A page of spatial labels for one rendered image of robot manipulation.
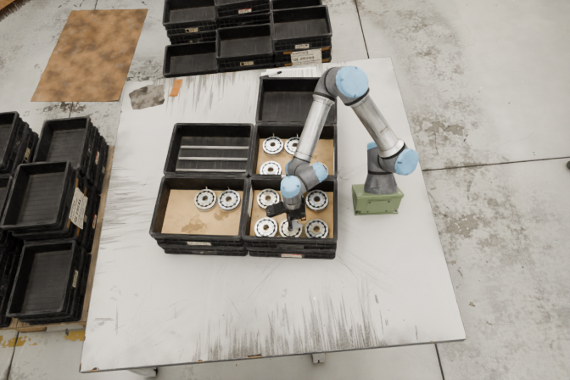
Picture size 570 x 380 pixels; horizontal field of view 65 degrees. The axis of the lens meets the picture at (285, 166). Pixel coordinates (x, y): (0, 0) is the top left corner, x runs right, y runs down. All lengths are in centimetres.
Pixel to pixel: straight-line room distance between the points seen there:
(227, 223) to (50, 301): 122
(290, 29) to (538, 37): 207
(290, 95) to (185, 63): 130
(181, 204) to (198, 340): 60
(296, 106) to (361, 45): 162
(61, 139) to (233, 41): 135
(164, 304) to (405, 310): 105
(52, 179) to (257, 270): 142
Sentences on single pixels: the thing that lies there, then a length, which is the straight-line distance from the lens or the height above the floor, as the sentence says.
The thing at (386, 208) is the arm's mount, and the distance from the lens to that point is 212.
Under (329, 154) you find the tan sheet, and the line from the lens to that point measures 217.
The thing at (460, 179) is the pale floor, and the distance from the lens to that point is 319.
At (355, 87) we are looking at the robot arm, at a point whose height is 137.
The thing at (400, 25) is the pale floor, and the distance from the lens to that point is 408.
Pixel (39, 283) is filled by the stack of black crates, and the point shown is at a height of 27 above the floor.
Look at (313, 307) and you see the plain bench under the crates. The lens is 200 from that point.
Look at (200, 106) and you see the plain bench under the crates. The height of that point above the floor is 70.
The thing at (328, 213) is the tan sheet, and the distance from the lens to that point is 201.
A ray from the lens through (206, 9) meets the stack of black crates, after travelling 372.
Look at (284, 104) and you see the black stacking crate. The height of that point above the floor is 83.
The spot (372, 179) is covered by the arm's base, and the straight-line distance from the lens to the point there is 203.
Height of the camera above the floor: 265
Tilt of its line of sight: 58 degrees down
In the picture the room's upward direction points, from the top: 7 degrees counter-clockwise
